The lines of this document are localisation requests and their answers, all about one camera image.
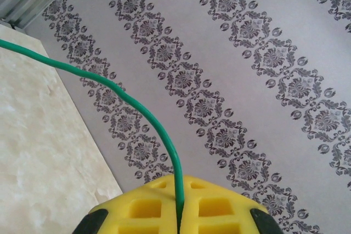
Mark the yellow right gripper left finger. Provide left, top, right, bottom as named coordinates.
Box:
left=73, top=175, right=180, bottom=234

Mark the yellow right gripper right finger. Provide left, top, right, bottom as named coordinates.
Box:
left=182, top=175, right=286, bottom=234

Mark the green cable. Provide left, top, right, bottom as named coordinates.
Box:
left=0, top=38, right=185, bottom=234

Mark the aluminium frame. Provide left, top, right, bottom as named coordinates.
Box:
left=0, top=0, right=83, bottom=31

